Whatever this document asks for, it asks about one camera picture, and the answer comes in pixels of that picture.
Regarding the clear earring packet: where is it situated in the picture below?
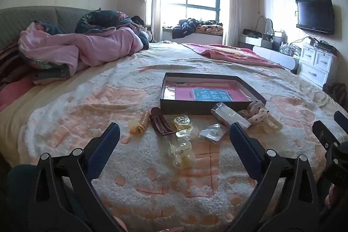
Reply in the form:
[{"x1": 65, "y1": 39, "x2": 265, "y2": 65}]
[{"x1": 199, "y1": 123, "x2": 227, "y2": 142}]

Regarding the pink quilt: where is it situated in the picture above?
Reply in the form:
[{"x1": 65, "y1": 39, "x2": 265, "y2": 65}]
[{"x1": 18, "y1": 23, "x2": 144, "y2": 77}]

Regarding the black set-top box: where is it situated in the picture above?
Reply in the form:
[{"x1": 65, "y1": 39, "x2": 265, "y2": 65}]
[{"x1": 313, "y1": 40, "x2": 338, "y2": 52}]

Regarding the white drawer cabinet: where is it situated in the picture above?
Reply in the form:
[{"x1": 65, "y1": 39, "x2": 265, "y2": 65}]
[{"x1": 298, "y1": 43, "x2": 338, "y2": 88}]

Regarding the striped pillow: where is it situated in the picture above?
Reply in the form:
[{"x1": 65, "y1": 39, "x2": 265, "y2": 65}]
[{"x1": 0, "y1": 40, "x2": 36, "y2": 91}]

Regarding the pink printed blanket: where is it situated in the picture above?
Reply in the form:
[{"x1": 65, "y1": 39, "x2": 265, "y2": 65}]
[{"x1": 182, "y1": 43, "x2": 284, "y2": 69}]

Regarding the dark cardboard box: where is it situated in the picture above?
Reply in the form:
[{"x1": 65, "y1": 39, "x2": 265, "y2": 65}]
[{"x1": 159, "y1": 72, "x2": 266, "y2": 115}]

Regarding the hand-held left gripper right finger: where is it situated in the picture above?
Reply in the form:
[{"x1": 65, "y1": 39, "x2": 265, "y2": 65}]
[{"x1": 229, "y1": 123, "x2": 331, "y2": 232}]

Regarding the brown hair claw clip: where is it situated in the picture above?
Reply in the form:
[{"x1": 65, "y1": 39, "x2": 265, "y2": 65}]
[{"x1": 151, "y1": 107, "x2": 176, "y2": 137}]

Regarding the dark floral quilt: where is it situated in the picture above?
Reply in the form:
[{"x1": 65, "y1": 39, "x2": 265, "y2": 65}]
[{"x1": 75, "y1": 10, "x2": 150, "y2": 50}]

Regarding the black wall television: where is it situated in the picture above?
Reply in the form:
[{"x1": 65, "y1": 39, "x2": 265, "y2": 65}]
[{"x1": 296, "y1": 0, "x2": 335, "y2": 35}]

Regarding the yellow hair clips bag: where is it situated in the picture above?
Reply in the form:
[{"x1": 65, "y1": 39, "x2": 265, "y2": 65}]
[
  {"x1": 171, "y1": 115, "x2": 199, "y2": 138},
  {"x1": 168, "y1": 137, "x2": 196, "y2": 169}
]

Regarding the colourful folded blanket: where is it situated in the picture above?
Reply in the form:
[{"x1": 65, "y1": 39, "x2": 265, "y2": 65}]
[{"x1": 197, "y1": 20, "x2": 224, "y2": 35}]

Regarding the dark puffer jacket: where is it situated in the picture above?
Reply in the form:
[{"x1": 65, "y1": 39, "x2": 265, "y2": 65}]
[{"x1": 172, "y1": 18, "x2": 203, "y2": 39}]

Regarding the dotted bow hair clip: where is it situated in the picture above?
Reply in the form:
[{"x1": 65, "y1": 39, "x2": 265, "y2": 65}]
[{"x1": 238, "y1": 101, "x2": 283, "y2": 133}]

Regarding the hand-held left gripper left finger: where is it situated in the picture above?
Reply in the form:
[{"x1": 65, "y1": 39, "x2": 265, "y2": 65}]
[{"x1": 27, "y1": 123, "x2": 128, "y2": 232}]

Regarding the blue printed card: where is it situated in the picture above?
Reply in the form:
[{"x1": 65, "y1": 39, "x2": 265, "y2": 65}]
[{"x1": 192, "y1": 88, "x2": 234, "y2": 102}]

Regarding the person's right hand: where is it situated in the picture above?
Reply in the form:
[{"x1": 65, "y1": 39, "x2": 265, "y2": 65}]
[{"x1": 325, "y1": 186, "x2": 340, "y2": 211}]

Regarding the orange spiral hair tie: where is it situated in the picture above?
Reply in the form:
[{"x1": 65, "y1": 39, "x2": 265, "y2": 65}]
[{"x1": 129, "y1": 111, "x2": 151, "y2": 136}]

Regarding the white round mirror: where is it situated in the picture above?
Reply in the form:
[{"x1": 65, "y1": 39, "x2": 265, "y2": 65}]
[{"x1": 264, "y1": 17, "x2": 274, "y2": 35}]

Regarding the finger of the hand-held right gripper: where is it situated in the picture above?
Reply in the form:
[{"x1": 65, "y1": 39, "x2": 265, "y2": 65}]
[
  {"x1": 334, "y1": 111, "x2": 348, "y2": 127},
  {"x1": 312, "y1": 120, "x2": 340, "y2": 152}
]

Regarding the grey padded headboard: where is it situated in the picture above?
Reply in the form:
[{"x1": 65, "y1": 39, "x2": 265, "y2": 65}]
[{"x1": 0, "y1": 6, "x2": 93, "y2": 50}]

